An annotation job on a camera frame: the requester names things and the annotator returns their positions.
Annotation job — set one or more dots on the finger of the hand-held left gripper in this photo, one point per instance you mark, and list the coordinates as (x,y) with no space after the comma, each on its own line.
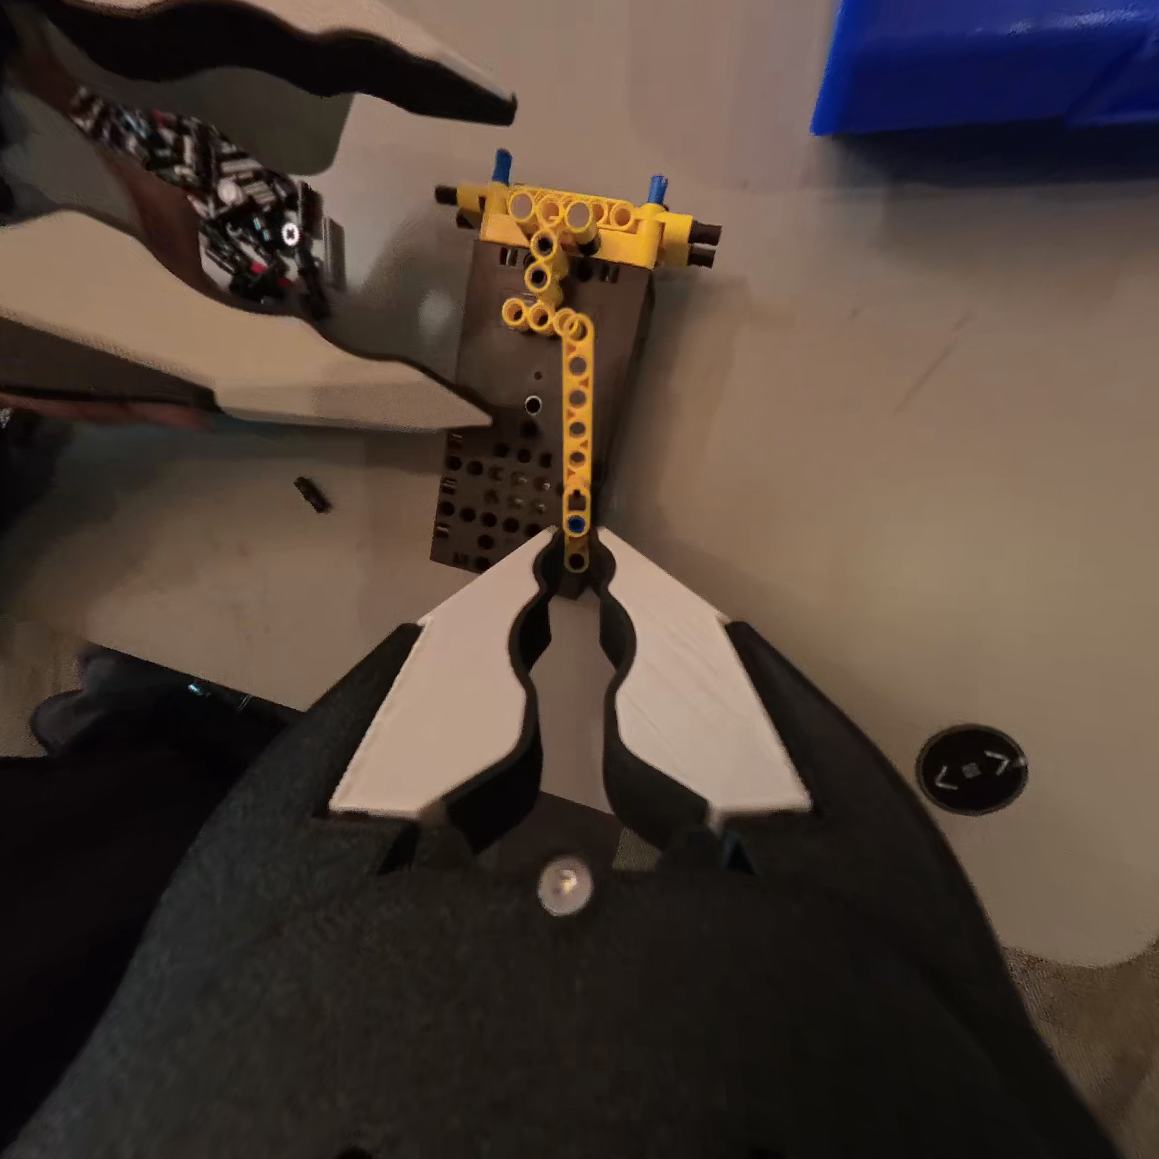
(362,27)
(227,354)

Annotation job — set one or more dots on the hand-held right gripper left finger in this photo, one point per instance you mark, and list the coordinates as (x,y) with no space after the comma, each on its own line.
(435,725)

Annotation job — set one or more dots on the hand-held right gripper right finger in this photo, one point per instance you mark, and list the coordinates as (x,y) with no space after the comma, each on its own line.
(702,725)

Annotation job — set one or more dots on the pile of small building parts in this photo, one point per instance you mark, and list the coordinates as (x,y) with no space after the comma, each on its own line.
(235,209)

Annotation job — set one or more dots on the yellow and black brick assembly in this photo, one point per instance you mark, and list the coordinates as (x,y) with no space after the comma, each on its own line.
(495,354)

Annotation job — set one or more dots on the yellow perforated beam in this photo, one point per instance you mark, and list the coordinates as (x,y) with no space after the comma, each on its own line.
(577,408)

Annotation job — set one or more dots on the small black connector pin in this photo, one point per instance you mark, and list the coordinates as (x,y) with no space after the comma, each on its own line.
(313,496)

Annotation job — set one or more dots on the round black desk grommet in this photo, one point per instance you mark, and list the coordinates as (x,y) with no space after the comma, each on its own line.
(969,770)

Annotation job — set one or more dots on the blue storage bin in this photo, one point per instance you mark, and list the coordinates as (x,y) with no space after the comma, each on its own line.
(997,64)

